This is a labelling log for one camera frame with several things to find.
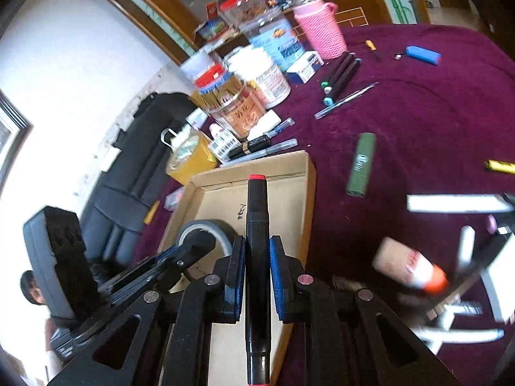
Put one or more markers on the blue lighter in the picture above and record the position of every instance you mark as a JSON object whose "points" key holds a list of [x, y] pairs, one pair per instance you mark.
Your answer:
{"points": [[422, 54]]}

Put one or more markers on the blue label plastic jar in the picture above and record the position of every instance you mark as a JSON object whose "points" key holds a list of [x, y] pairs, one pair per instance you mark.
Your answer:
{"points": [[277, 38]]}

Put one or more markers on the black marker green cap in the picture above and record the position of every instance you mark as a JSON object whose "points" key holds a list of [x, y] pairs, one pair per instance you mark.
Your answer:
{"points": [[332, 68]]}

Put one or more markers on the person in dark coat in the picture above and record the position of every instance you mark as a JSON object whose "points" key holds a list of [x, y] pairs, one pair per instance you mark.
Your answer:
{"points": [[33, 295]]}

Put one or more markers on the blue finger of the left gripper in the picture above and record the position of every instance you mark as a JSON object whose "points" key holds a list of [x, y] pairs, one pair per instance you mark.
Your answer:
{"points": [[177, 260]]}

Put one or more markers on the black electrical tape roll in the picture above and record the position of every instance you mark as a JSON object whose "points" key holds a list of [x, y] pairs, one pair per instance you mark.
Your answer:
{"points": [[215, 237]]}

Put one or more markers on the white plastic jar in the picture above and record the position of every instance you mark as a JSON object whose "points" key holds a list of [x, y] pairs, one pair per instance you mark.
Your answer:
{"points": [[255, 67]]}

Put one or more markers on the black marker blue cap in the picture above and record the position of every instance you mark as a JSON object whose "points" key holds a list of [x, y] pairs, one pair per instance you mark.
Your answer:
{"points": [[342, 82]]}

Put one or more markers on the small orange screwdriver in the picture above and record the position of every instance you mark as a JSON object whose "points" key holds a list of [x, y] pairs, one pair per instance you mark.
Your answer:
{"points": [[371, 46]]}

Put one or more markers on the black leather sofa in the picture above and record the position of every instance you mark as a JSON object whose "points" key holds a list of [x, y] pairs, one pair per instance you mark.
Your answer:
{"points": [[112, 221]]}

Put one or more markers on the white barcode box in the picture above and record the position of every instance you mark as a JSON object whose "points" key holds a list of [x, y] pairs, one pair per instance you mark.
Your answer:
{"points": [[223, 141]]}

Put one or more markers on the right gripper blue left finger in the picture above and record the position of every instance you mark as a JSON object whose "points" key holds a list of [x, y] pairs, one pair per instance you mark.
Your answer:
{"points": [[227, 305]]}

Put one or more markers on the white paint marker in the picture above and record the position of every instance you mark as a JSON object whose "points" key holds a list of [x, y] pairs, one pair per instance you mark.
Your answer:
{"points": [[458, 204]]}

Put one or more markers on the green lighter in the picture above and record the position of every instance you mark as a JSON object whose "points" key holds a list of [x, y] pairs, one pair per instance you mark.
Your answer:
{"points": [[359, 176]]}

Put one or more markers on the yellow black pen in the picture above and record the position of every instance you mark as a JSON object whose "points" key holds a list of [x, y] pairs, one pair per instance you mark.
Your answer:
{"points": [[500, 166]]}

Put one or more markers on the pink knitted cup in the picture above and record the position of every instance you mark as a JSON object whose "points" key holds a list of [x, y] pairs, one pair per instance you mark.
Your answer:
{"points": [[317, 21]]}

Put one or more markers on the small white blue box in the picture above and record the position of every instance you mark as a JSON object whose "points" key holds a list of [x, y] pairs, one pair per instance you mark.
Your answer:
{"points": [[304, 68]]}

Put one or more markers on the red lid snack jar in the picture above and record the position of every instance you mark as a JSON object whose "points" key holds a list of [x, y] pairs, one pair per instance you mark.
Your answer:
{"points": [[237, 12]]}

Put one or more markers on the silver ballpoint pen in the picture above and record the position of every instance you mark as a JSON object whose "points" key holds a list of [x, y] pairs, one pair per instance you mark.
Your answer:
{"points": [[333, 106]]}

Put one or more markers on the tin with chopsticks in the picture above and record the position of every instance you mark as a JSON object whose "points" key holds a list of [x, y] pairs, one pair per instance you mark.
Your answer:
{"points": [[228, 100]]}

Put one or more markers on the white glue bottle orange cap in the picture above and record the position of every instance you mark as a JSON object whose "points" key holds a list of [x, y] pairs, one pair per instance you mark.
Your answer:
{"points": [[409, 267]]}

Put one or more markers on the yellow packing tape roll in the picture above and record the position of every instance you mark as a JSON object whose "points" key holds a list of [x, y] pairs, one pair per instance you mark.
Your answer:
{"points": [[190, 155]]}

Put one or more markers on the black marker red cap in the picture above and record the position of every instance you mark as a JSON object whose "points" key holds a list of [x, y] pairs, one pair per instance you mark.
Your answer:
{"points": [[257, 283]]}

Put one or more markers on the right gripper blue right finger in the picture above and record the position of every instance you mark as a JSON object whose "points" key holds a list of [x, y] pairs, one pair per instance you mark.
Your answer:
{"points": [[290, 300]]}

